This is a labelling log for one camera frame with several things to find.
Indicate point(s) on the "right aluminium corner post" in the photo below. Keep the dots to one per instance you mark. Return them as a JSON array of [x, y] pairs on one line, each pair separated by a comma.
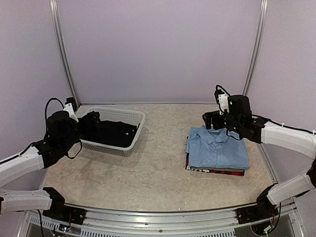
[[256, 47]]

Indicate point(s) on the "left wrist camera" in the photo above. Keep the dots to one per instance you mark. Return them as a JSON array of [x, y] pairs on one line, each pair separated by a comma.
[[71, 107]]

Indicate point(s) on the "light blue shirt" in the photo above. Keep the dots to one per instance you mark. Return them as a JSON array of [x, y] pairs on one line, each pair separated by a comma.
[[209, 148]]

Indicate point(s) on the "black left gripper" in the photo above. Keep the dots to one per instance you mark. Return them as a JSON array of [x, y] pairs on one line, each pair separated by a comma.
[[94, 123]]

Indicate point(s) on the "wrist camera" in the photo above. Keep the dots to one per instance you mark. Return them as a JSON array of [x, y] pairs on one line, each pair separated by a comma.
[[71, 107], [221, 97]]

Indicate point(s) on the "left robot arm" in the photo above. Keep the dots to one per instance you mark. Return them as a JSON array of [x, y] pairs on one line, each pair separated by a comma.
[[62, 132]]

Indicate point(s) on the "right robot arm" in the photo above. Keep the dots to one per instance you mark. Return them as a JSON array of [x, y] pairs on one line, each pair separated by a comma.
[[234, 114]]

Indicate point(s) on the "aluminium corner post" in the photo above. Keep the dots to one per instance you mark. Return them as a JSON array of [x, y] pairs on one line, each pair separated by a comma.
[[256, 47], [62, 50]]

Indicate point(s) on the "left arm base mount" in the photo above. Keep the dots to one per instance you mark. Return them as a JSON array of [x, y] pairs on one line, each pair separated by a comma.
[[62, 212]]

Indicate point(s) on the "red black plaid shirt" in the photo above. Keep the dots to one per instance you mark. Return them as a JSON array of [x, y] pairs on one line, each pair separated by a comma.
[[222, 172]]

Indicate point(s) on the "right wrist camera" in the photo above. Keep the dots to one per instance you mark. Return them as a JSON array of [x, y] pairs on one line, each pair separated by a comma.
[[221, 97]]

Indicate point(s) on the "white perforated plastic basket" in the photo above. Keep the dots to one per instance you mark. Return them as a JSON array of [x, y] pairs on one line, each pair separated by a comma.
[[132, 117]]

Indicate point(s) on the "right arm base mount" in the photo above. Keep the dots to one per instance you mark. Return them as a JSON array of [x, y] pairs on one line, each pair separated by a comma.
[[261, 210]]

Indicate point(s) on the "black long sleeve shirt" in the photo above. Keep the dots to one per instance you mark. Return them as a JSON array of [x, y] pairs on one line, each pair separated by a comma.
[[118, 134]]

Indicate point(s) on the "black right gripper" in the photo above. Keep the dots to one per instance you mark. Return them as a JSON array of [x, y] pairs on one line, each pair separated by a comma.
[[217, 125]]

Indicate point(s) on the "grey printed folded shirt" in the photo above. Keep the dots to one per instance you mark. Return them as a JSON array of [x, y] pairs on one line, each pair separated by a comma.
[[209, 169]]

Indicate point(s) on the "left aluminium corner post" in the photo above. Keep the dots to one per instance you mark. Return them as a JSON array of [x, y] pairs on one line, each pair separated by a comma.
[[62, 50]]

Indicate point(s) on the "aluminium front rail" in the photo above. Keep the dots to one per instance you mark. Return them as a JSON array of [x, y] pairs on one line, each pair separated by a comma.
[[222, 222]]

